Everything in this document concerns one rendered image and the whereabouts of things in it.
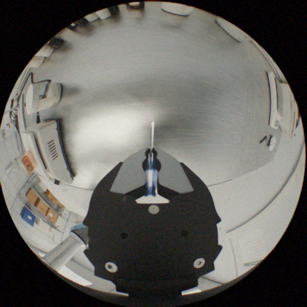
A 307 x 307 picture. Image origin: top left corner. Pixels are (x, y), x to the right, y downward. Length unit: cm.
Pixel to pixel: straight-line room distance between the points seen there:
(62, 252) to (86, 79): 60
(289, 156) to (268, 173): 31
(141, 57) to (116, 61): 4
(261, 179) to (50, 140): 141
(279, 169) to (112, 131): 121
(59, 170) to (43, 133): 11
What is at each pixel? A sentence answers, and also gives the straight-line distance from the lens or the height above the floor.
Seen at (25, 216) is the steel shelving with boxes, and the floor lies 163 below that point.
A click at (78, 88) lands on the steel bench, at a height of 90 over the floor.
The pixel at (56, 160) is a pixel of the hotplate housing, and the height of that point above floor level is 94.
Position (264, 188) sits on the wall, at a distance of 122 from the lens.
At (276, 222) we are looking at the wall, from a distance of 131.
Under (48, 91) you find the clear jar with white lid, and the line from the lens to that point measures 23.
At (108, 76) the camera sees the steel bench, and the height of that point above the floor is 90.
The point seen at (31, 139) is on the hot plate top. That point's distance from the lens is 23.
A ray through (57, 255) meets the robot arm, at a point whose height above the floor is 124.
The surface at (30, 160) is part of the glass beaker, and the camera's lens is 25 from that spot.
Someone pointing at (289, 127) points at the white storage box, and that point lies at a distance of 73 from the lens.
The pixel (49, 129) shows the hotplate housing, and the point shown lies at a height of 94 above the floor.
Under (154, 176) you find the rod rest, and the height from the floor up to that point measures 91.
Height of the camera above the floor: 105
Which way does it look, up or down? 59 degrees down
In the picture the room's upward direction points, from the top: 177 degrees clockwise
